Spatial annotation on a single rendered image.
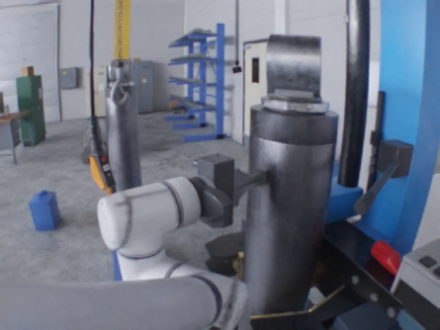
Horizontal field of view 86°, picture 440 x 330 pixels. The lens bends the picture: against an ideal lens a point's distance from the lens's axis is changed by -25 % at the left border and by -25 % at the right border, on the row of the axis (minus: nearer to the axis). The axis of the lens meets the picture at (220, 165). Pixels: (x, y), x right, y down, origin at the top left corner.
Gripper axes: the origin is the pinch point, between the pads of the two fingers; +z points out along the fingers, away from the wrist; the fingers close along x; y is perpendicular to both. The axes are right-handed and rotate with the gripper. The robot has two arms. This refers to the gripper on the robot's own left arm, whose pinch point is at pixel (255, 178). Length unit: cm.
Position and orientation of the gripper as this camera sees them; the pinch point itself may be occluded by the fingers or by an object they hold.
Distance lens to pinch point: 65.0
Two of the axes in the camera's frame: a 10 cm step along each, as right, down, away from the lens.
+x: -0.1, 9.5, 3.1
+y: -6.4, -2.4, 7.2
